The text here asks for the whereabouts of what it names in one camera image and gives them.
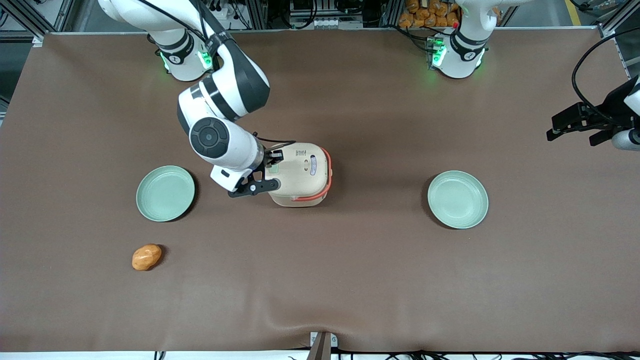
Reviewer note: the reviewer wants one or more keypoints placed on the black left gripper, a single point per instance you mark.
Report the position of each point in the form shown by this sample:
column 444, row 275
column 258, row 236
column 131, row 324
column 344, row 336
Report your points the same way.
column 611, row 106

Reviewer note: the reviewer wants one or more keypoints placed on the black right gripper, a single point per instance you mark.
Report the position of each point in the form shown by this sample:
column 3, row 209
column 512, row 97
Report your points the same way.
column 270, row 158

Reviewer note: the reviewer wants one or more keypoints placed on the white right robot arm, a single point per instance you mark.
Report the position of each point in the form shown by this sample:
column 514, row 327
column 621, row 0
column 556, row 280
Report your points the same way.
column 220, row 142

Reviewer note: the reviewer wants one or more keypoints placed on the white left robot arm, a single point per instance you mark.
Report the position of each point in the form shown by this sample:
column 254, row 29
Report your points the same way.
column 460, row 55

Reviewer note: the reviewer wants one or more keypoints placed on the pale green round plate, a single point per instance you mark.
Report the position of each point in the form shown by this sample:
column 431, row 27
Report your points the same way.
column 457, row 200
column 165, row 193

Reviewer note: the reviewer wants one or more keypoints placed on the brown table cloth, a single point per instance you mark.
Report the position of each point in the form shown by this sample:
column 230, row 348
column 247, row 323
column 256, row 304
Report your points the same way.
column 320, row 280

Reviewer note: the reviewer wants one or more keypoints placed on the orange-brown bread roll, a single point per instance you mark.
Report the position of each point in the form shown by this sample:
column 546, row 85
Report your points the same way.
column 146, row 257

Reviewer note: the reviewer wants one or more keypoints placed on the white power strip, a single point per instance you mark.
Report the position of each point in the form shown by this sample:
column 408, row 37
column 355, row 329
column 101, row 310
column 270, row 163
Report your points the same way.
column 222, row 10

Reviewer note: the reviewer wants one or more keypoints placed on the white electronics box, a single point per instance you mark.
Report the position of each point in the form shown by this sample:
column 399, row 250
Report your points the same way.
column 325, row 12

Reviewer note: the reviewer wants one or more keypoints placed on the metal table clamp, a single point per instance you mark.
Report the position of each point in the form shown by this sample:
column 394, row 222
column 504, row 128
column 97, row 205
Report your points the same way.
column 322, row 345

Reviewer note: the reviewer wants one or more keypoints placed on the bag of orange bread rolls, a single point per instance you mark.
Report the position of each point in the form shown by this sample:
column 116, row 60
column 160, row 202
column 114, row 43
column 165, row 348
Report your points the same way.
column 430, row 14

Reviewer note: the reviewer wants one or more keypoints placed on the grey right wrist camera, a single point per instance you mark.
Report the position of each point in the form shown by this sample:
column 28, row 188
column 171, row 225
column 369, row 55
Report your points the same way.
column 231, row 179

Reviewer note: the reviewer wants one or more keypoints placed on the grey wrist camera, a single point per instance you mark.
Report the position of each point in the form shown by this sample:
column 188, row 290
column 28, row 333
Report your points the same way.
column 231, row 179
column 627, row 140

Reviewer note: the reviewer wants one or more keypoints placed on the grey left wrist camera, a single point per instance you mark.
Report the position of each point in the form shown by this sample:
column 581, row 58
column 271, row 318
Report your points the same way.
column 627, row 140

